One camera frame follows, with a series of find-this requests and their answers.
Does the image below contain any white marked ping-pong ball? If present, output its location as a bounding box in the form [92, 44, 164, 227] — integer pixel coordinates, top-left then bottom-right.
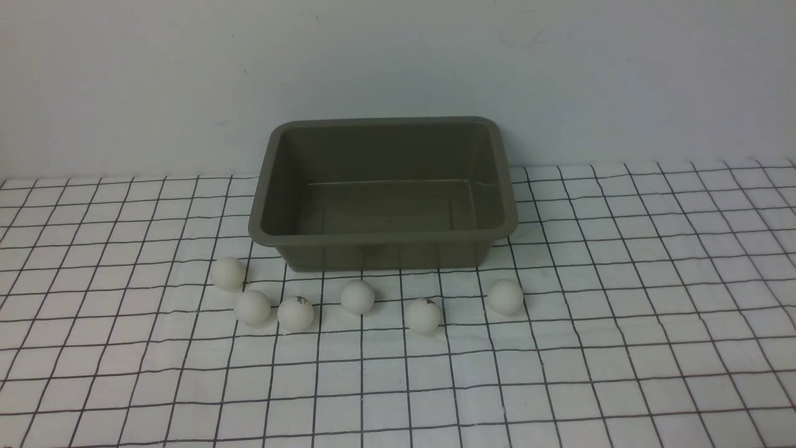
[405, 299, 442, 335]

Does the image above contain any white ping-pong ball with mark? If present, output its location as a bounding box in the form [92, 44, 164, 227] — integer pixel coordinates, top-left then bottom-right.
[277, 297, 315, 334]

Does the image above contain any olive green plastic bin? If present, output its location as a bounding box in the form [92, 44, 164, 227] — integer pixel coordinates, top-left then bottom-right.
[248, 116, 519, 272]

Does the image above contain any white grid-pattern tablecloth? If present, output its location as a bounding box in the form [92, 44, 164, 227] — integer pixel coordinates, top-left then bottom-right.
[1, 159, 795, 447]

